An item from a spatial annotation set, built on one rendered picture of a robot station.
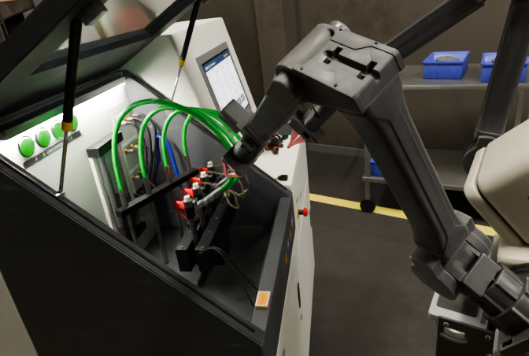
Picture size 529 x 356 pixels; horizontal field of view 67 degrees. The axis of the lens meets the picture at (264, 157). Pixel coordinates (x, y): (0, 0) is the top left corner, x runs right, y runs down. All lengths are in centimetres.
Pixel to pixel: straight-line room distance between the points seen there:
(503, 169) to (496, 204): 6
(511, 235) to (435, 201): 24
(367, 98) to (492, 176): 37
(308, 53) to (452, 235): 33
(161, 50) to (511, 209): 112
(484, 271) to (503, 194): 14
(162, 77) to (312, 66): 106
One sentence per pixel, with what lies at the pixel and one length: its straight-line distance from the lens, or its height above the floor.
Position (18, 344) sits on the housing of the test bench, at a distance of 126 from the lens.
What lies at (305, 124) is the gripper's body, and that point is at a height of 131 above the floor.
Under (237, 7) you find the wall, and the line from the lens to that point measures 444.
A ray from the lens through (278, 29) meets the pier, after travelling 393.
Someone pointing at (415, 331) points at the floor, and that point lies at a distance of 231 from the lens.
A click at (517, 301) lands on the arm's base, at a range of 68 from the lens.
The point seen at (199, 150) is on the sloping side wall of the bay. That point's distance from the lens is 146.
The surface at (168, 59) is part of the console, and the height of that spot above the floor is 147.
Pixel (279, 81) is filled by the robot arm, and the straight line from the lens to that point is 46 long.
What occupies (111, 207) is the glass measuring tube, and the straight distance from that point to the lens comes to 134.
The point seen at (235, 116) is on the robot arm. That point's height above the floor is 140.
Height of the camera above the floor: 166
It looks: 23 degrees down
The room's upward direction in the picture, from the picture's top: 7 degrees counter-clockwise
